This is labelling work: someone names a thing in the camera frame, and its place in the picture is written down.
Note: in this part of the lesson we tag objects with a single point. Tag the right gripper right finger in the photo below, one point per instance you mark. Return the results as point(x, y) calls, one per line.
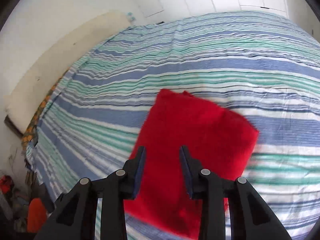
point(250, 216)

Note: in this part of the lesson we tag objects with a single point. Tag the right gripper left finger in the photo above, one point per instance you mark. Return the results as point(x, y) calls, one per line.
point(75, 213)

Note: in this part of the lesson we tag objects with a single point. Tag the red knit sweater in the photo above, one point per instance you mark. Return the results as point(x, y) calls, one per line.
point(220, 139)

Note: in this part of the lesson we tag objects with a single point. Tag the red orange trousers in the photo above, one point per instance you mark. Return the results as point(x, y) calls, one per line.
point(37, 216)

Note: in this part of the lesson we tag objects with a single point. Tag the nightstand with clutter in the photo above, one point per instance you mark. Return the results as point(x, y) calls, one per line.
point(14, 205)

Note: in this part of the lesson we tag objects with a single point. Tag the orange floral bed sheet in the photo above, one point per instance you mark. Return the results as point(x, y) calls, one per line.
point(30, 132)

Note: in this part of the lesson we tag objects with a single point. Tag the cream padded headboard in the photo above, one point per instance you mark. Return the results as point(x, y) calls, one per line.
point(22, 103)

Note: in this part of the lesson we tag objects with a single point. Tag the striped blue green bedspread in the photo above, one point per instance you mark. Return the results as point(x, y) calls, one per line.
point(257, 64)

